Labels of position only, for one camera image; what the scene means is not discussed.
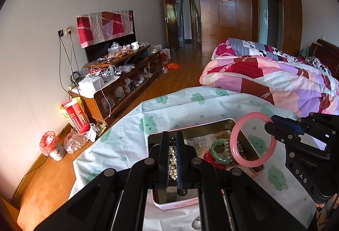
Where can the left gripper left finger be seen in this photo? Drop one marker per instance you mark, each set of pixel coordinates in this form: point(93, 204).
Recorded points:
point(114, 200)

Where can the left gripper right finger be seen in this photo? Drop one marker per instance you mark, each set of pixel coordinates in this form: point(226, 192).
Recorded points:
point(229, 200)

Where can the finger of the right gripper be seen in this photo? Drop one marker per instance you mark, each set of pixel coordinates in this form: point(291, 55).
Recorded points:
point(290, 125)
point(287, 133)

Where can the pink bangle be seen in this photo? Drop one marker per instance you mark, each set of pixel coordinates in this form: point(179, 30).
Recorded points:
point(257, 143)

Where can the pink patchwork quilt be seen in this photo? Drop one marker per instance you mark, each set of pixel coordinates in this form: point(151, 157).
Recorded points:
point(301, 85)

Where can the pink Genji tin box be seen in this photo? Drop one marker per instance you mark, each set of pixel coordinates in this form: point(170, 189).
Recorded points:
point(219, 156)

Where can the cloud print white tablecloth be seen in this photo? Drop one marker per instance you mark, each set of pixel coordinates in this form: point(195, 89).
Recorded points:
point(126, 142)

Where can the printed paper sheet in tin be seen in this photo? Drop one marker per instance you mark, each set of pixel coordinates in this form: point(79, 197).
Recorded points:
point(202, 144)

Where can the crumpled clear plastic bag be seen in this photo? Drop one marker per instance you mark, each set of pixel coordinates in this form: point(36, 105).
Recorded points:
point(75, 140)

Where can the dark wooden headboard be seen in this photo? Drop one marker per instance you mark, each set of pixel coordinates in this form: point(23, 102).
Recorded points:
point(327, 53)

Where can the red yellow carton box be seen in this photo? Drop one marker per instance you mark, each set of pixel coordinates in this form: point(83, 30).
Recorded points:
point(74, 112)

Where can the wooden TV cabinet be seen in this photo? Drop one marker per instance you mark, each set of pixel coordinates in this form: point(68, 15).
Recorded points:
point(125, 79)

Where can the white box on cabinet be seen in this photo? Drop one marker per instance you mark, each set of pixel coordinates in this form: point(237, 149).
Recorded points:
point(90, 85)

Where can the orange object on floor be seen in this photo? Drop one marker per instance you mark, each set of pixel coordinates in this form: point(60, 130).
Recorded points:
point(172, 66)

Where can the black television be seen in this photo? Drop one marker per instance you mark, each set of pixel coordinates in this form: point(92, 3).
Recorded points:
point(101, 49)

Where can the white mug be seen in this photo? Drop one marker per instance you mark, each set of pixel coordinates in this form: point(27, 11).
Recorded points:
point(135, 46)

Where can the red pink patchwork cloth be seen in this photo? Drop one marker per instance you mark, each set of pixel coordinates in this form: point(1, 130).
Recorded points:
point(103, 26)

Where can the wooden door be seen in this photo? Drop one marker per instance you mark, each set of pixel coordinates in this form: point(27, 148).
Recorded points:
point(171, 24)

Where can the wall power socket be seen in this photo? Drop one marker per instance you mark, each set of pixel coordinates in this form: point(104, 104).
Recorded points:
point(65, 32)

